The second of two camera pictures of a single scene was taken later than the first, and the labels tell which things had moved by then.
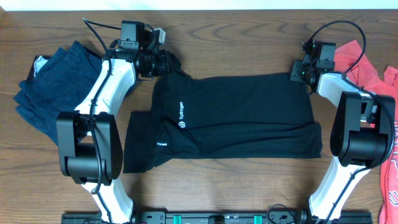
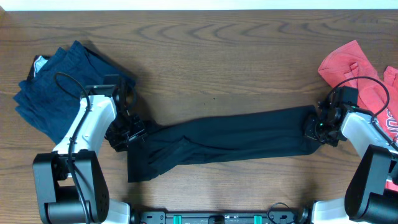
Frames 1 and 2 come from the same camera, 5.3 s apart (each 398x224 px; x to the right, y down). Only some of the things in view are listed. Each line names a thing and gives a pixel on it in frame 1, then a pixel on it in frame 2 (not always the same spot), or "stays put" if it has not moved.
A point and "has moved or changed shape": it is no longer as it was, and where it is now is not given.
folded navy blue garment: x=59 y=83 stays put
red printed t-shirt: x=349 y=61 stays put
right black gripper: x=296 y=65 -> x=310 y=131
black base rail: x=216 y=217 stays put
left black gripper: x=165 y=62 -> x=125 y=133
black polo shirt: x=262 y=116 has moved or changed shape
